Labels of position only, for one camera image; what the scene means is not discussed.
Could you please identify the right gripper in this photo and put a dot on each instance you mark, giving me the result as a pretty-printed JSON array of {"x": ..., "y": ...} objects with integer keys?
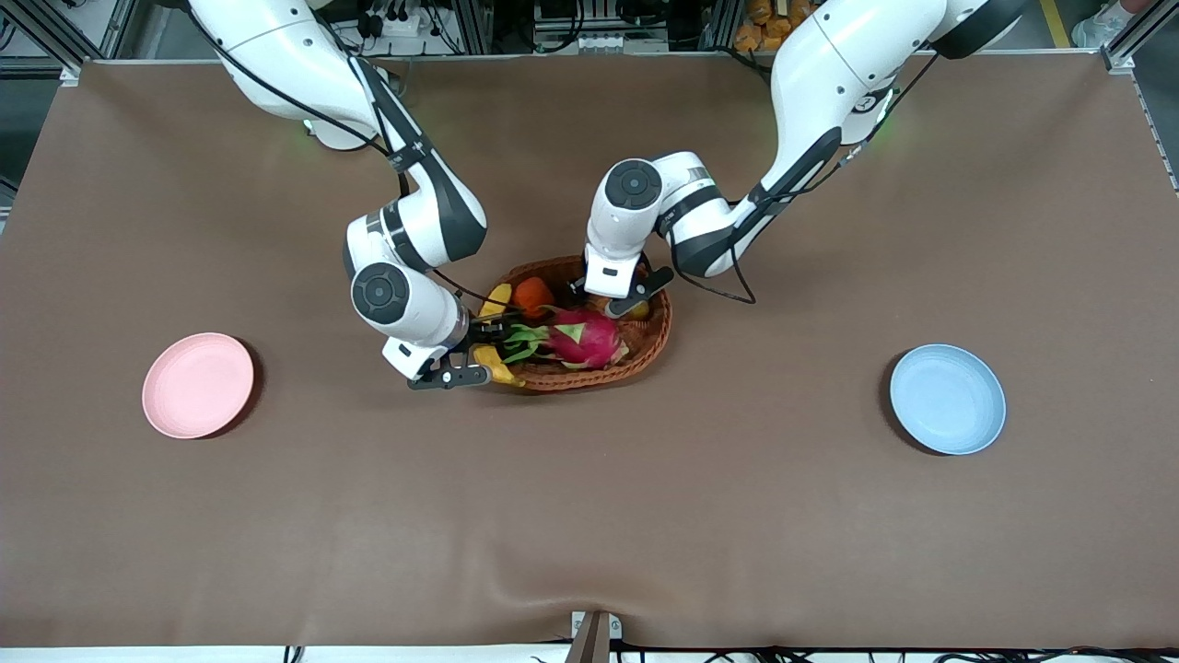
[{"x": 481, "y": 333}]

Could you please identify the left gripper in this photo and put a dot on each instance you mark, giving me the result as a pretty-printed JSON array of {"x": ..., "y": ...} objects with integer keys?
[{"x": 577, "y": 286}]

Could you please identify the yellow banana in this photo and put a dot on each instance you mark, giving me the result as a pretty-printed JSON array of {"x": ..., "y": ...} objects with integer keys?
[{"x": 498, "y": 296}]

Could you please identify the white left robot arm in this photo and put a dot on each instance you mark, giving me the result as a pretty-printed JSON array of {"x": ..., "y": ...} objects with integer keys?
[{"x": 829, "y": 74}]

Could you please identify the orange fruit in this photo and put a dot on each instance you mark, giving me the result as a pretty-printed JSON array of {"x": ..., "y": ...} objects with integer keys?
[{"x": 534, "y": 296}]

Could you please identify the pink dragon fruit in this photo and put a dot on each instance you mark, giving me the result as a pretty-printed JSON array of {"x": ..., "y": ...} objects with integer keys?
[{"x": 585, "y": 339}]

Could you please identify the brown kiwi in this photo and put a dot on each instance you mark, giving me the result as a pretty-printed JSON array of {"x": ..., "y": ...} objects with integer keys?
[{"x": 638, "y": 314}]

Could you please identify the brown wicker basket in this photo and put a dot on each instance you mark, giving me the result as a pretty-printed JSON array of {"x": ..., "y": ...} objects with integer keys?
[{"x": 645, "y": 354}]

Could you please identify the brown tablecloth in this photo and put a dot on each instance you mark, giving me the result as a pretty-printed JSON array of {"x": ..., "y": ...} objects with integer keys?
[{"x": 589, "y": 516}]

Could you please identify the grey control box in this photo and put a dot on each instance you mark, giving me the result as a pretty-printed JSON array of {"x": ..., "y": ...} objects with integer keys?
[{"x": 599, "y": 41}]

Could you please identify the pink plate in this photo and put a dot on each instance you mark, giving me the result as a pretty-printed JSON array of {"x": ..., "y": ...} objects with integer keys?
[{"x": 198, "y": 385}]

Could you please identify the white power strip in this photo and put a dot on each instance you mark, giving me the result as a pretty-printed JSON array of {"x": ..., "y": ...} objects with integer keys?
[{"x": 405, "y": 26}]

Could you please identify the bag of orange items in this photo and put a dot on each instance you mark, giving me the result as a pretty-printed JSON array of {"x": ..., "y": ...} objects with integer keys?
[{"x": 757, "y": 28}]

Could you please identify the light blue plate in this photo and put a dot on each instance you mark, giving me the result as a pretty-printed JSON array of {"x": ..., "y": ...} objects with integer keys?
[{"x": 949, "y": 399}]

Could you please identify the white sneaker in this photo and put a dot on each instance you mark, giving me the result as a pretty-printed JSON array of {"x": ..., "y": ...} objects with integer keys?
[{"x": 1101, "y": 28}]

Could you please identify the metal table bracket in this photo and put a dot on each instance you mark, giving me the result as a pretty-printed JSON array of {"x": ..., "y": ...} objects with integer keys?
[{"x": 594, "y": 640}]

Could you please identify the aluminium frame profile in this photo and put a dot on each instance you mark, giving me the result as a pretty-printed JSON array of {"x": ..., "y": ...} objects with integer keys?
[
  {"x": 55, "y": 41},
  {"x": 1128, "y": 46}
]

